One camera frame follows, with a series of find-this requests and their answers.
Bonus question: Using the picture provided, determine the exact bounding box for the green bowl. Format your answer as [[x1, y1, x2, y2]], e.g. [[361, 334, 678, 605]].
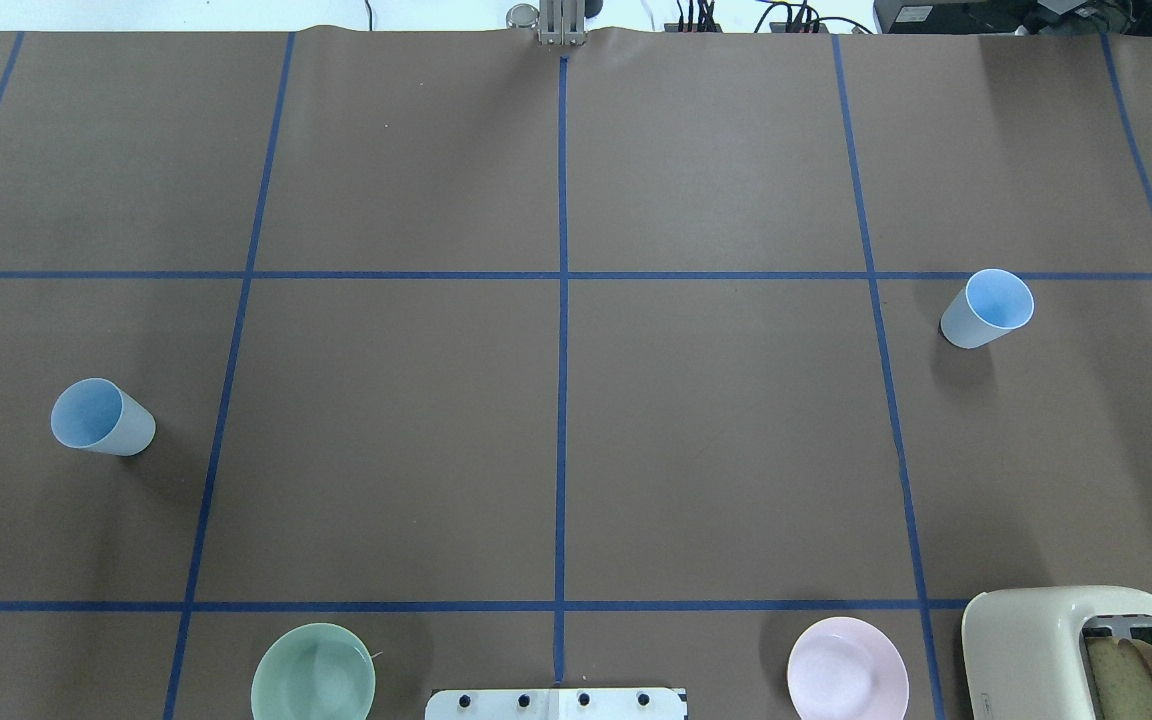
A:
[[250, 623, 378, 719]]

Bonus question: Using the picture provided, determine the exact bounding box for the bread slice in toaster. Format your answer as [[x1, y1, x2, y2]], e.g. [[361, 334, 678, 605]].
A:
[[1085, 637, 1152, 719]]

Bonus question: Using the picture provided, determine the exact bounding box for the pink bowl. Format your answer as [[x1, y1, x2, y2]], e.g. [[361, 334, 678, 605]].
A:
[[786, 616, 910, 719]]

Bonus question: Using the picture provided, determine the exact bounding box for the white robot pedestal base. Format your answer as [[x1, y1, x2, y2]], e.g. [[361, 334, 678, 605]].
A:
[[424, 687, 689, 719]]

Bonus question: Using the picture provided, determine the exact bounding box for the black electronics box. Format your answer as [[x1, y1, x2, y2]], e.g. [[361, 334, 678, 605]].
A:
[[873, 1, 1152, 37]]

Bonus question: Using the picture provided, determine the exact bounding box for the cream toaster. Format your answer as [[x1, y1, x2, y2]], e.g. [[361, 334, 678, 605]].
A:
[[961, 585, 1152, 719]]

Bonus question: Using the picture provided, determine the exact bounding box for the light blue cup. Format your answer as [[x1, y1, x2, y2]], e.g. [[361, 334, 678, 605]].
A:
[[50, 378, 157, 457], [940, 268, 1036, 348]]

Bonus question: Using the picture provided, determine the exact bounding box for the aluminium frame post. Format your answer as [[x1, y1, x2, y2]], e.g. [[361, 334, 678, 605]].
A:
[[536, 0, 588, 47]]

